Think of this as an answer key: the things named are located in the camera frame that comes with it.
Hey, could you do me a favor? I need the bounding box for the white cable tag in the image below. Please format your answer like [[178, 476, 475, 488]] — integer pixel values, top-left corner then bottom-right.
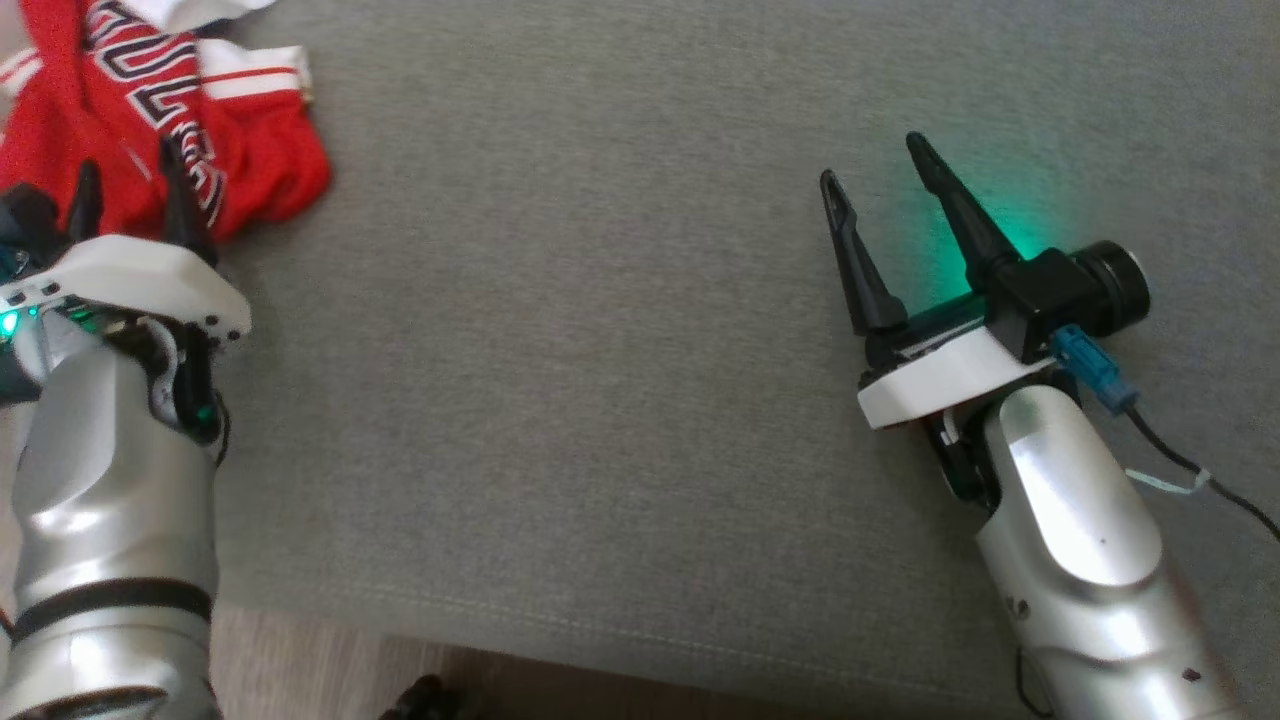
[[1125, 468, 1213, 497]]

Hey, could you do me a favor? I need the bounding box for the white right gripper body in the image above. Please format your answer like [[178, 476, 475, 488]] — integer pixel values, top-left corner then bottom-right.
[[858, 295, 1061, 506]]

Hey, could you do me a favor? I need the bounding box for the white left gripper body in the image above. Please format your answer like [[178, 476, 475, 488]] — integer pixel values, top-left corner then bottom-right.
[[0, 235, 251, 446]]

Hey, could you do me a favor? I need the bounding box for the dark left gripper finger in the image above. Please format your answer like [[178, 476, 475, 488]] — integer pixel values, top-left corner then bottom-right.
[[160, 140, 219, 266], [65, 160, 104, 244]]

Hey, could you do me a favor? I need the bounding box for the black cable with blue plug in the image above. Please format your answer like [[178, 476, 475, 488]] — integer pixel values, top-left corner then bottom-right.
[[1050, 325, 1280, 541]]

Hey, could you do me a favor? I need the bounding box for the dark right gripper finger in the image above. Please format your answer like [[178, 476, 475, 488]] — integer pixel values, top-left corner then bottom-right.
[[906, 132, 1023, 293], [820, 170, 909, 338]]

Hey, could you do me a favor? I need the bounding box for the red jersey with white sleeves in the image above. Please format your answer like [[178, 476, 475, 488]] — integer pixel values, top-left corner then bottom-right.
[[0, 0, 331, 243]]

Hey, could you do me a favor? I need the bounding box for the small black floor object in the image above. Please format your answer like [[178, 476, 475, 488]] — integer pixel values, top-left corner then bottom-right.
[[378, 675, 471, 720]]

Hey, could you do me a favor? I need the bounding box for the thin black arm cable loop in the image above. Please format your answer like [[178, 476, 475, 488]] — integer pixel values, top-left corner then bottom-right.
[[1013, 648, 1053, 717]]

